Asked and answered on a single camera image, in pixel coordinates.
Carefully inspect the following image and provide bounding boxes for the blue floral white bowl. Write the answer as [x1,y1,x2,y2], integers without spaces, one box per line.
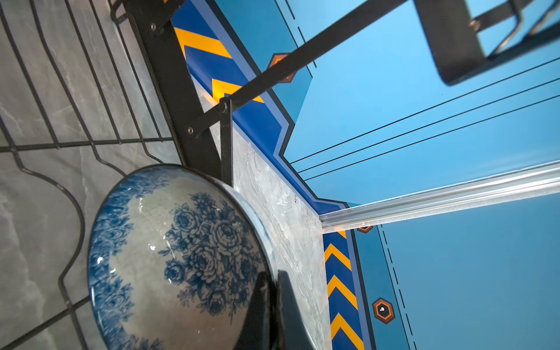
[87,164,276,349]

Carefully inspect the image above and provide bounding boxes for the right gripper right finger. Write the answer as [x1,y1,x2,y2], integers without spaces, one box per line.
[276,271,315,350]

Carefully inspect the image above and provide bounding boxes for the black wire dish rack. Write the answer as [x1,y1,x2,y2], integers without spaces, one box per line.
[1,1,559,349]

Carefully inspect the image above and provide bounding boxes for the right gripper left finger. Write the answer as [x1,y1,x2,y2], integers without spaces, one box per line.
[234,272,275,350]

